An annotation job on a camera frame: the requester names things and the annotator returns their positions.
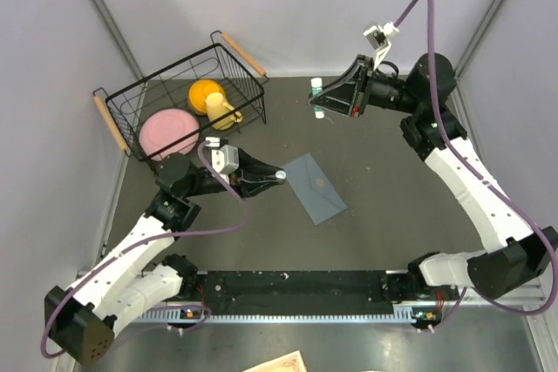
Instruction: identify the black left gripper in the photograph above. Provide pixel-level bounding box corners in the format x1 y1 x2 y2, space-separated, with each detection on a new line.
184 148 285 201

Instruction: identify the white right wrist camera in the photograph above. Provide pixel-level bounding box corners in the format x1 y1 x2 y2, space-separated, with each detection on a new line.
363 22 399 71

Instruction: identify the grey blue envelope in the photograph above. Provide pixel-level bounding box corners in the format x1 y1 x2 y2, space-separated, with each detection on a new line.
283 153 347 225

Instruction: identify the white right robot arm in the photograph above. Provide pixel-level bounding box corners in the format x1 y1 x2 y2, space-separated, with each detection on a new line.
309 54 557 300

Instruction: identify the brown patterned paper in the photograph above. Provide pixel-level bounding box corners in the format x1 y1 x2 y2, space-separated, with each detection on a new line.
245 351 307 372

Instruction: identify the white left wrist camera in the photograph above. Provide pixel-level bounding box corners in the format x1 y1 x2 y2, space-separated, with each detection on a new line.
205 137 240 179

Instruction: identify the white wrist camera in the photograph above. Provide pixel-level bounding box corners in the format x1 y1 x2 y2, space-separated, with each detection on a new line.
363 22 399 71
205 137 240 179

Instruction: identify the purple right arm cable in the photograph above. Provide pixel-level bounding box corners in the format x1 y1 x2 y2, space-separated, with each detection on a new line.
394 0 558 333

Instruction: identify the pink plate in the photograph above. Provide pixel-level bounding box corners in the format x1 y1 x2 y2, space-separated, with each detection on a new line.
139 108 200 161

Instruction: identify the orange bowl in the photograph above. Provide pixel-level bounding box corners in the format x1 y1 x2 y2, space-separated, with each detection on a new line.
187 79 225 115

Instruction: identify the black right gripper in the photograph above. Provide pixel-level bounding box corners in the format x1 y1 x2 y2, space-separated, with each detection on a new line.
308 56 420 119

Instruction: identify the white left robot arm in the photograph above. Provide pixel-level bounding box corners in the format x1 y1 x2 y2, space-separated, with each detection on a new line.
40 138 287 366

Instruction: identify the pale yellow mug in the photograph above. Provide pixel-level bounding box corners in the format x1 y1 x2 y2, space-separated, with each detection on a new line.
206 92 243 131

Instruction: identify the green white glue stick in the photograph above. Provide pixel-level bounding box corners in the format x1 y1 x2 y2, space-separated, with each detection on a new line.
310 78 325 119

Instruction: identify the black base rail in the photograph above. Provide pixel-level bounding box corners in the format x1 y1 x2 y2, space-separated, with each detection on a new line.
168 270 458 317

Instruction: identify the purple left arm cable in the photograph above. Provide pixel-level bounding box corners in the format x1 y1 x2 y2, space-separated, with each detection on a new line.
39 141 250 359

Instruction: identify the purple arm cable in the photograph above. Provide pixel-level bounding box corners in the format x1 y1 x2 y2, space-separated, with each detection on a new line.
394 0 558 333
39 141 250 359

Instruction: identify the black wire dish basket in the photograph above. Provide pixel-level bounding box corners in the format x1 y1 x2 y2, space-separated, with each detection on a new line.
92 30 269 172

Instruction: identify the grey slotted cable duct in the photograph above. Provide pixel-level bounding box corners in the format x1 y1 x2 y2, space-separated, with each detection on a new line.
114 304 441 333

